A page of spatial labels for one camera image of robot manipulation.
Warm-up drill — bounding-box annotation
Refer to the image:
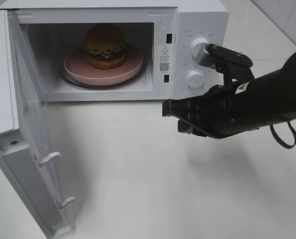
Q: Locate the pink round plate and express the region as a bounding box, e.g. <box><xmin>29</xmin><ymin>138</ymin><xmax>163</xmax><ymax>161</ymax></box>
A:
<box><xmin>64</xmin><ymin>45</ymin><xmax>144</xmax><ymax>87</ymax></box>

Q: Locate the upper white power knob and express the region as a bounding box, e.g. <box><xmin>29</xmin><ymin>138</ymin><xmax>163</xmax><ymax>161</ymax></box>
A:
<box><xmin>190</xmin><ymin>37</ymin><xmax>209</xmax><ymax>58</ymax></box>

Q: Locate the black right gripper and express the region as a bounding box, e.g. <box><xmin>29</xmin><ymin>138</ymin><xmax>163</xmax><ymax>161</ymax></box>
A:
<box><xmin>162</xmin><ymin>79</ymin><xmax>275</xmax><ymax>139</ymax></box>

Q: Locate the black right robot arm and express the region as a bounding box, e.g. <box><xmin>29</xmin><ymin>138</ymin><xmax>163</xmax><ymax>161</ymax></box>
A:
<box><xmin>162</xmin><ymin>44</ymin><xmax>296</xmax><ymax>139</ymax></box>

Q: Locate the white warning label sticker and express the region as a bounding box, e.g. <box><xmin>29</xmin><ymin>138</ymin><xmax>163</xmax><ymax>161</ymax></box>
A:
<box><xmin>157</xmin><ymin>44</ymin><xmax>173</xmax><ymax>74</ymax></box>

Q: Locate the white timer knob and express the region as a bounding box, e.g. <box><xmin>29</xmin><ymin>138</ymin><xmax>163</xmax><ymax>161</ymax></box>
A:
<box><xmin>187</xmin><ymin>70</ymin><xmax>205</xmax><ymax>88</ymax></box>

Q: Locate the white microwave oven body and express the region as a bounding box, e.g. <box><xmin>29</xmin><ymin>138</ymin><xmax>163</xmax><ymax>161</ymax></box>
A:
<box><xmin>0</xmin><ymin>0</ymin><xmax>229</xmax><ymax>102</ymax></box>

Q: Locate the glass microwave turntable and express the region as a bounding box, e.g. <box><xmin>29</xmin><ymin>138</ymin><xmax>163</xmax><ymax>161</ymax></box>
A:
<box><xmin>59</xmin><ymin>60</ymin><xmax>148</xmax><ymax>90</ymax></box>

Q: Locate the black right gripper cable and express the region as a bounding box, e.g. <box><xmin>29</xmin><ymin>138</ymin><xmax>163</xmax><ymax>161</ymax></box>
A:
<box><xmin>269</xmin><ymin>120</ymin><xmax>296</xmax><ymax>149</ymax></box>

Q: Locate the burger with lettuce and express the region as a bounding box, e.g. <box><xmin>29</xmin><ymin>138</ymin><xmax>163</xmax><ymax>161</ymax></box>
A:
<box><xmin>82</xmin><ymin>23</ymin><xmax>127</xmax><ymax>70</ymax></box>

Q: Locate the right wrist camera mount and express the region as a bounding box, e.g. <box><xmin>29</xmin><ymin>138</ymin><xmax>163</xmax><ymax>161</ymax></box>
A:
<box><xmin>196</xmin><ymin>43</ymin><xmax>254</xmax><ymax>85</ymax></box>

